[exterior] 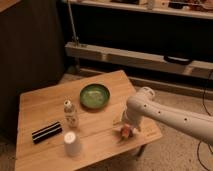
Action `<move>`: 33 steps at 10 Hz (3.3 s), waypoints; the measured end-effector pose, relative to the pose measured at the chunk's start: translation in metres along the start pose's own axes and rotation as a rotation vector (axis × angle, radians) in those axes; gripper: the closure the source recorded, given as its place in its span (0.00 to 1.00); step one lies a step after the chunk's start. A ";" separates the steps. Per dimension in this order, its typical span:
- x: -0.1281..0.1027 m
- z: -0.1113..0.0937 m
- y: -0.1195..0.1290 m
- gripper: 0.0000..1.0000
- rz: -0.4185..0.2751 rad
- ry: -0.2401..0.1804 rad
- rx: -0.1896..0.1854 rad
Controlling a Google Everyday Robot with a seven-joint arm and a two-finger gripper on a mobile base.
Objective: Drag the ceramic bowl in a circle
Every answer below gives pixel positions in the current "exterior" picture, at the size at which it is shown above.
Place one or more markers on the green ceramic bowl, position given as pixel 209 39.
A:
pixel 94 96

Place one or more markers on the black white striped case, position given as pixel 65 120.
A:
pixel 46 132

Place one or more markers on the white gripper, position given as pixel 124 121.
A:
pixel 132 120

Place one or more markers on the long wooden shelf beam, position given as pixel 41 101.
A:
pixel 137 59

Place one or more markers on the orange blue toy tool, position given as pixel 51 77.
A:
pixel 124 132

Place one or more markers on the black handle on shelf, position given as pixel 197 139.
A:
pixel 177 61

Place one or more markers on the upper wooden shelf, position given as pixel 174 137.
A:
pixel 147 7

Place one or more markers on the metal stand pole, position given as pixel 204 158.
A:
pixel 74 37

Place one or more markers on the small clear plastic bottle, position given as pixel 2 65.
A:
pixel 70 113

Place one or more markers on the wooden folding table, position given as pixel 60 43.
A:
pixel 96 128

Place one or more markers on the white upside-down cup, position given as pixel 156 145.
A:
pixel 72 144

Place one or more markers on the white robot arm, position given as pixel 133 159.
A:
pixel 142 104

